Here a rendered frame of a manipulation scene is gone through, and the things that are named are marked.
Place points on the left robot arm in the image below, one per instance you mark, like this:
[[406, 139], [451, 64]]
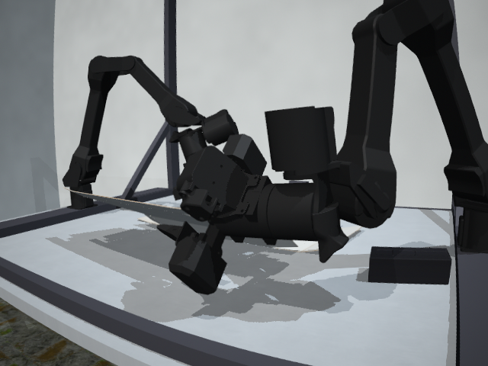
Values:
[[302, 143]]

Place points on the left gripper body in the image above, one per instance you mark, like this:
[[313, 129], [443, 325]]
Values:
[[195, 260]]

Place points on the white cardboard blank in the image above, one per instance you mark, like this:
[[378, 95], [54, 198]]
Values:
[[176, 216]]

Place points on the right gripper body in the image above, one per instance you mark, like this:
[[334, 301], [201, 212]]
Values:
[[175, 191]]

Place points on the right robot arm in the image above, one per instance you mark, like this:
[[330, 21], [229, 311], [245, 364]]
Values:
[[102, 75]]

